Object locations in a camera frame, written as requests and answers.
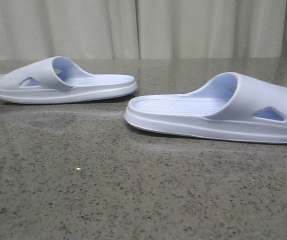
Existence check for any light blue slipper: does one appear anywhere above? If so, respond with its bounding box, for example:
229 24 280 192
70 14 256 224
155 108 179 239
0 56 137 104
124 72 287 144

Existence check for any beige background curtain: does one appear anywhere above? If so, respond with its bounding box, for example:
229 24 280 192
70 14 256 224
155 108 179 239
0 0 287 60

